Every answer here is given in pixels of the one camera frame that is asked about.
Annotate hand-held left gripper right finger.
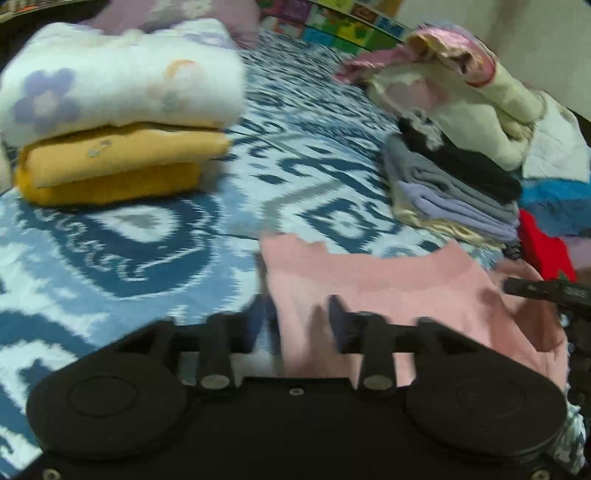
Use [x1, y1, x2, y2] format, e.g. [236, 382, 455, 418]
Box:
[327, 294, 467, 398]

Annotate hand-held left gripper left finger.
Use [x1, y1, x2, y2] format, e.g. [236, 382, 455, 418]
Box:
[121, 295, 280, 398]

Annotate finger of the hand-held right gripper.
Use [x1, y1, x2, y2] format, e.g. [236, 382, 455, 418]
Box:
[502, 275, 591, 305]

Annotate red and green garment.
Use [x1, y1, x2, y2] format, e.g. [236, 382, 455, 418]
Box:
[517, 209, 578, 282]

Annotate blue garment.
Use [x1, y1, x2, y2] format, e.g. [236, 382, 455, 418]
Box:
[519, 178, 591, 236]

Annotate pale yellow folded garment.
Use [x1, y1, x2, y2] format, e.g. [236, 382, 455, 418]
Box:
[392, 194, 509, 252]

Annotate blue white patterned bedsheet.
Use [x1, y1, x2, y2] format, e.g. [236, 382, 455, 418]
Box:
[0, 28, 591, 462]

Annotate lavender folded garment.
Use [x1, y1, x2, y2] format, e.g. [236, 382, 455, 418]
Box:
[397, 180, 520, 243]

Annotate black folded garment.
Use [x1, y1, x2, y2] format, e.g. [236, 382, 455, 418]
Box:
[398, 117, 522, 204]

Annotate white quilted garment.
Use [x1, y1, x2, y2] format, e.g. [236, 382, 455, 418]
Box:
[522, 92, 591, 181]

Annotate grey folded garment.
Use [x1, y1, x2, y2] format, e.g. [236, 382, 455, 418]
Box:
[382, 134, 520, 222]

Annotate cream and pink garment pile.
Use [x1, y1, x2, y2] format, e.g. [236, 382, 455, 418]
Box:
[335, 25, 548, 171]

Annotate light yellow folded garment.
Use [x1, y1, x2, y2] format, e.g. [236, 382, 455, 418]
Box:
[18, 124, 232, 190]

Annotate white floral folded garment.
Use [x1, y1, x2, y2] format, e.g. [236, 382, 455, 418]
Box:
[0, 18, 247, 146]

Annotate colourful alphabet mat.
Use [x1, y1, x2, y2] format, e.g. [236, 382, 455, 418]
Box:
[259, 0, 416, 56]

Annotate purple floral pillow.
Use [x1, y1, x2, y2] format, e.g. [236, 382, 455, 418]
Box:
[92, 0, 264, 49]

